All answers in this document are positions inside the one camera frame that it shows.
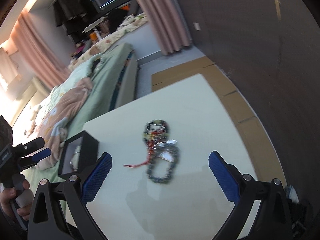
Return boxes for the person's left hand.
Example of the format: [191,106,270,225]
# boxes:
[0,180,33,221]

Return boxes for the silver bracelet in box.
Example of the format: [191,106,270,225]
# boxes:
[69,145,82,171]

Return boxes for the bed with green sheet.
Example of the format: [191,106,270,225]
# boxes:
[10,42,139,230]

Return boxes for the brown blanket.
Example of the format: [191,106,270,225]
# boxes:
[27,77,94,169]

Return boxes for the hanging black clothes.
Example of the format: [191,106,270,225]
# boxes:
[53,0,94,28]

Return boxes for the floral quilt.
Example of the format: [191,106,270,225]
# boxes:
[68,14,148,72]

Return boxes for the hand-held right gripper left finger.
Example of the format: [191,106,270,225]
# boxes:
[27,152,113,240]

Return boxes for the pink curtain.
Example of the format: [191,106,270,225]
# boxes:
[127,0,193,55]
[15,10,72,90]

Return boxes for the grey white cloth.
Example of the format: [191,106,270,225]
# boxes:
[285,184,300,204]

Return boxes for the flat brown cardboard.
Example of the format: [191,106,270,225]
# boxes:
[151,56,287,183]

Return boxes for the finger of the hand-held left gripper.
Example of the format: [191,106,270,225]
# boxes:
[20,148,52,168]
[15,137,45,157]

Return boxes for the dark beaded bracelet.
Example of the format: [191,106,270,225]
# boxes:
[142,119,172,144]
[146,147,181,185]

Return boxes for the red cord bracelet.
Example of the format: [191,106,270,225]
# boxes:
[124,129,167,168]

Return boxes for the white rack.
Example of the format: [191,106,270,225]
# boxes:
[82,17,109,40]

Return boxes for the silver chain bracelet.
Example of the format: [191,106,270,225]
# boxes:
[155,139,179,162]

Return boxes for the black jewelry box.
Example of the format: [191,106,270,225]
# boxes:
[57,130,100,180]

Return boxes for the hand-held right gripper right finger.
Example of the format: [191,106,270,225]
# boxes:
[208,151,293,240]

